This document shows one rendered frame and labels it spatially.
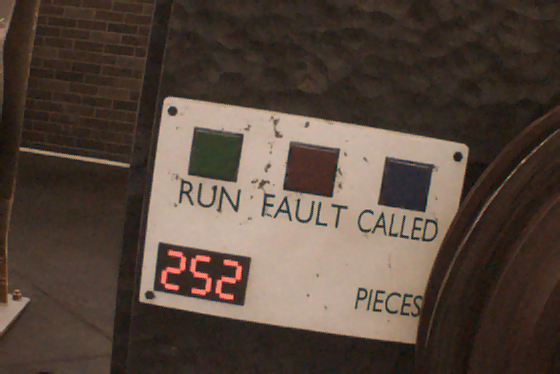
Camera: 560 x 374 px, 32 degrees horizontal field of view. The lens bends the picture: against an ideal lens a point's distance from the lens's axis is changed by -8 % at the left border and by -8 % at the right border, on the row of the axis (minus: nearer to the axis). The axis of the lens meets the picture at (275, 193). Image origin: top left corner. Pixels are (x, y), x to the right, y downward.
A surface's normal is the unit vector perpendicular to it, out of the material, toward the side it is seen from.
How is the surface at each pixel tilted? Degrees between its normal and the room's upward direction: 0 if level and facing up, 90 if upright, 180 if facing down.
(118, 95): 90
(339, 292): 90
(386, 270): 90
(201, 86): 90
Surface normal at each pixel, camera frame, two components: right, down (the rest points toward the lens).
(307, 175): -0.04, 0.19
